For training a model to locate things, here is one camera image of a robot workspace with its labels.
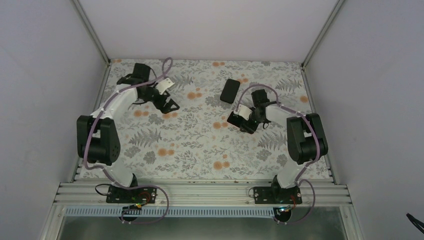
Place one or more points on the black phone-shaped object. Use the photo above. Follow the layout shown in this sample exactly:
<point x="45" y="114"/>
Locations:
<point x="229" y="91"/>

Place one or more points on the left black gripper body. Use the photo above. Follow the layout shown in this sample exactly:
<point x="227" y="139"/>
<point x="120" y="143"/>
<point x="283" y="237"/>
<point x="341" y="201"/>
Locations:
<point x="157" y="103"/>

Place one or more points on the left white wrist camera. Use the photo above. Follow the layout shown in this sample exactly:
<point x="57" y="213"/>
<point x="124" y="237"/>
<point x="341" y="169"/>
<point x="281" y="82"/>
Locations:
<point x="163" y="85"/>

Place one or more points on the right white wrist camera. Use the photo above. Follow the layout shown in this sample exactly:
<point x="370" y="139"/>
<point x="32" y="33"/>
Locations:
<point x="243" y="111"/>

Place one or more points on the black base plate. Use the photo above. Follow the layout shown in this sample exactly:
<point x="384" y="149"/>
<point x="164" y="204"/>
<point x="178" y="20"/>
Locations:
<point x="145" y="195"/>
<point x="267" y="195"/>

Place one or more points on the black smartphone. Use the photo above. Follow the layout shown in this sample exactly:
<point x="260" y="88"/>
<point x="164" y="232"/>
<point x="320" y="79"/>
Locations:
<point x="237" y="121"/>

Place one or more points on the black object at edge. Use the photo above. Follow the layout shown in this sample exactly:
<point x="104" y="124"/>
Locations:
<point x="416" y="222"/>

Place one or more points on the aluminium rail frame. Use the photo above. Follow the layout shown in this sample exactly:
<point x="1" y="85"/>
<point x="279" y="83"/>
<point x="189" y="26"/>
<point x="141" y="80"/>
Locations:
<point x="207" y="193"/>

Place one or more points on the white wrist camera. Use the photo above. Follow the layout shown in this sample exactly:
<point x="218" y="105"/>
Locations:
<point x="243" y="111"/>
<point x="163" y="85"/>

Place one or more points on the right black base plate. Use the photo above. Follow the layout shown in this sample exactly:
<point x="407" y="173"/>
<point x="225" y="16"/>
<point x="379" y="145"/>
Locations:
<point x="267" y="195"/>

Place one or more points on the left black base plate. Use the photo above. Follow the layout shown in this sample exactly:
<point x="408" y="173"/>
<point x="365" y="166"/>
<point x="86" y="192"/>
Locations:
<point x="145" y="195"/>

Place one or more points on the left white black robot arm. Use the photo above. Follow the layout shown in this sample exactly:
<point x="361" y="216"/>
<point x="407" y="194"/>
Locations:
<point x="98" y="142"/>

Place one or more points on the floral patterned table mat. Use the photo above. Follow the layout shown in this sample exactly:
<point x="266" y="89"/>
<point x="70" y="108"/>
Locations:
<point x="196" y="141"/>

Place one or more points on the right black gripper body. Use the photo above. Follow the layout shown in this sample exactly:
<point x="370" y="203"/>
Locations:
<point x="259" y="120"/>

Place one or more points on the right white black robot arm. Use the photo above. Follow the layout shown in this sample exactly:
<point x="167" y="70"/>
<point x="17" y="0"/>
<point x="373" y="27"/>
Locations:
<point x="306" y="140"/>

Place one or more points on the slotted cable duct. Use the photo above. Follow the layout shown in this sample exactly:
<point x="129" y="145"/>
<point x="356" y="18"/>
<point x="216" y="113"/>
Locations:
<point x="172" y="211"/>

